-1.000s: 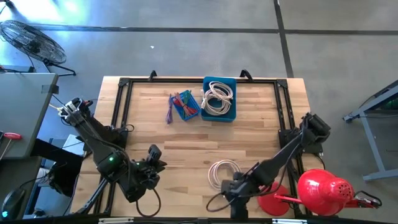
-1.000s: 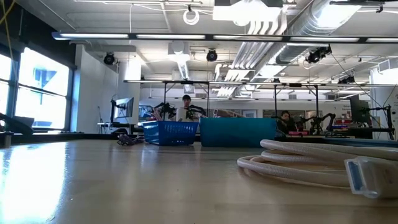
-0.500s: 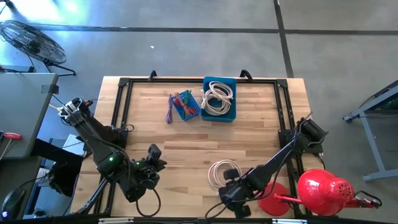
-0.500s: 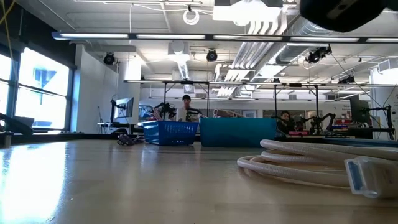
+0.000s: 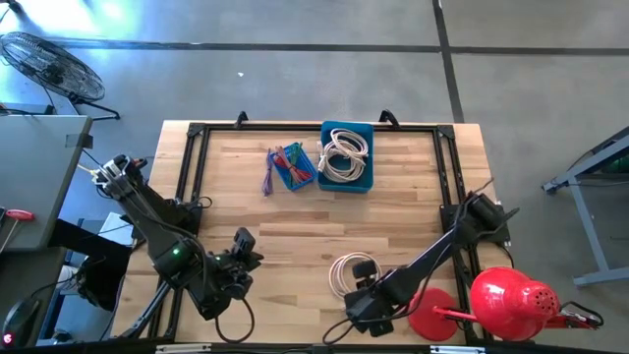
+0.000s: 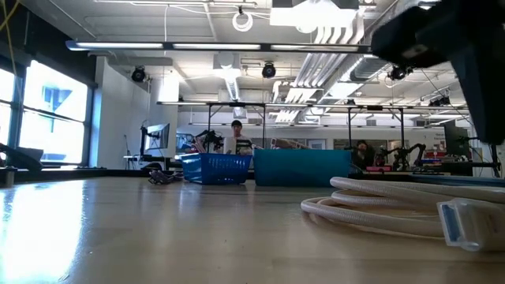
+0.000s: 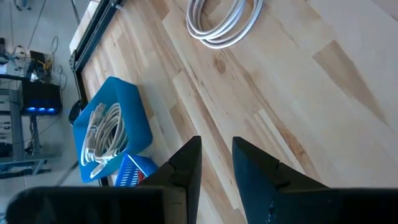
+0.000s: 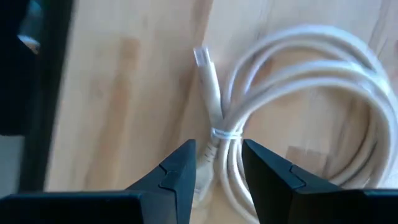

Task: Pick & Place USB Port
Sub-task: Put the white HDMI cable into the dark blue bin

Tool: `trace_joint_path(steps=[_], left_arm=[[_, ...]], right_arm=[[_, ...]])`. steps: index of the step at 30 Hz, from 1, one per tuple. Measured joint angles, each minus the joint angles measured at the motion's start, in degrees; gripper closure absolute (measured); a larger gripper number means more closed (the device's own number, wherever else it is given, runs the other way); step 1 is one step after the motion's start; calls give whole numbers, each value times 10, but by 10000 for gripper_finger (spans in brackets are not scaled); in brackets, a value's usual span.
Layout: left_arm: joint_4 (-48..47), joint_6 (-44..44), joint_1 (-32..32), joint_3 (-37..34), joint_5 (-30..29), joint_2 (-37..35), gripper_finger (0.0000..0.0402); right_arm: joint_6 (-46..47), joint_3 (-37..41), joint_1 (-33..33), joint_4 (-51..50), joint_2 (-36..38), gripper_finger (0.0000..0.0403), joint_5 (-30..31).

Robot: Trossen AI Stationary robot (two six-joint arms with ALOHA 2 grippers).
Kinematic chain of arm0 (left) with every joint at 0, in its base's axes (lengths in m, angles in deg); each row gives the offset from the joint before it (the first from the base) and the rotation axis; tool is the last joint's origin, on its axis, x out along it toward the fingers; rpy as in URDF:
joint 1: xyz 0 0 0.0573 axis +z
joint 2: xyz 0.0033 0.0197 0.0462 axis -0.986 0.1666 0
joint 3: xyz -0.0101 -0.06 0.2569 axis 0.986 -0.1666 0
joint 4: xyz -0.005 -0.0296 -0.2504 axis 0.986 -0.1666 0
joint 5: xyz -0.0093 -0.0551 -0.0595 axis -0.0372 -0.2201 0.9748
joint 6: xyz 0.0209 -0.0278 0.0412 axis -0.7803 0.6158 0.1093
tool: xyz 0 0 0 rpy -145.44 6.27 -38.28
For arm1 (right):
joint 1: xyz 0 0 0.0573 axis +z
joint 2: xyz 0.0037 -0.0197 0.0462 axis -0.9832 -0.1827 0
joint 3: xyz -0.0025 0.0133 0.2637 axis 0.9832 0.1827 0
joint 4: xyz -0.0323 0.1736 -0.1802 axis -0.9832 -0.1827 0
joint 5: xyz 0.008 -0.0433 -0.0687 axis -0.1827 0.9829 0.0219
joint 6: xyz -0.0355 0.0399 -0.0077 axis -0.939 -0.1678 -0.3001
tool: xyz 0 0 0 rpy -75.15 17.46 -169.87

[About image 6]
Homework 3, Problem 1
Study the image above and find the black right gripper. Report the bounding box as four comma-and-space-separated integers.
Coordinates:
370, 0, 505, 145

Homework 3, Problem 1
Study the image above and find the purple USB cable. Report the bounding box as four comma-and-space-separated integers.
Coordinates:
148, 169, 185, 185

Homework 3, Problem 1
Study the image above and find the black background monitor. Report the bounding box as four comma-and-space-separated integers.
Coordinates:
442, 119, 473, 161

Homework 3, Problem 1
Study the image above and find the black background stand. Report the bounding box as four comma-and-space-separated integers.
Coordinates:
457, 136, 502, 178

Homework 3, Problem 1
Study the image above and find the person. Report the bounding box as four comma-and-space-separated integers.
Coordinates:
223, 119, 253, 155
353, 140, 378, 170

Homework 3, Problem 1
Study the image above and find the background computer monitor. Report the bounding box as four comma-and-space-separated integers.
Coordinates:
140, 122, 171, 157

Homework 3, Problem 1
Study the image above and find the white overhead fixture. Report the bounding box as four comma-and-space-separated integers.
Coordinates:
270, 0, 366, 44

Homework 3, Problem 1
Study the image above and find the large teal plastic bin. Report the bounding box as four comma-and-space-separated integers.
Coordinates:
253, 148, 352, 188

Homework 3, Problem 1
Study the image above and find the small blue plastic bin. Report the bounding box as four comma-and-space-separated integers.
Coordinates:
180, 152, 253, 185

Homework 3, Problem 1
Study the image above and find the black table frame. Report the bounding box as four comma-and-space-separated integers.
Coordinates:
0, 165, 182, 189

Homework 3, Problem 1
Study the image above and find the black overhead camera rig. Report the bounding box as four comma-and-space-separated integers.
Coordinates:
388, 65, 414, 82

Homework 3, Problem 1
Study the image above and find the black background workstation frame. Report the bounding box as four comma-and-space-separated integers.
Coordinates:
205, 101, 406, 150

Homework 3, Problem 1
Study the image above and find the white hanging cable ring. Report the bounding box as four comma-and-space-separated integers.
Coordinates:
231, 10, 254, 32

